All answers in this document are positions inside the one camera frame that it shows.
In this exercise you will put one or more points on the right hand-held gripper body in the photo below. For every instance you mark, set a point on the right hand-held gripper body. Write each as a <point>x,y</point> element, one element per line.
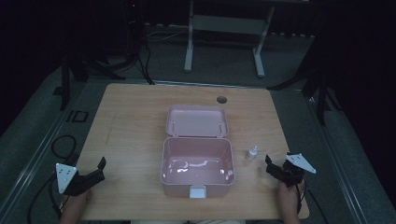
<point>294,169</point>

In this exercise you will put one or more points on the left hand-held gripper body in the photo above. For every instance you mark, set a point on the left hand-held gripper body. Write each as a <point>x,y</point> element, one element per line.
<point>66,175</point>

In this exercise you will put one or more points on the small white bottle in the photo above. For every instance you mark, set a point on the small white bottle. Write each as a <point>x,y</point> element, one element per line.
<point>252,153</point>

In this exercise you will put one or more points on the pink plastic storage box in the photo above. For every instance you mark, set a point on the pink plastic storage box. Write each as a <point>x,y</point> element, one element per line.
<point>197,151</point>

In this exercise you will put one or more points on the person's right hand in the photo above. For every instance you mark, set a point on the person's right hand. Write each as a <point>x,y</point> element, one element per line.
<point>289,194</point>

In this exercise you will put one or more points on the person's left hand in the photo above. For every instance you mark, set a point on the person's left hand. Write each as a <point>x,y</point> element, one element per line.
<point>77,199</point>

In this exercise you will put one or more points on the black metal stand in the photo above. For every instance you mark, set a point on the black metal stand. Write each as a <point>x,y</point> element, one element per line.
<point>317,81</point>
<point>67,81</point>

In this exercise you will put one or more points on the black square floor bracket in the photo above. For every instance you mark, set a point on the black square floor bracket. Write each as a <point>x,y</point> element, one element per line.
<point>77,116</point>

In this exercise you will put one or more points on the white metal table frame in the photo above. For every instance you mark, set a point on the white metal table frame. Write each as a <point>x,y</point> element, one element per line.
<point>229,26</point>

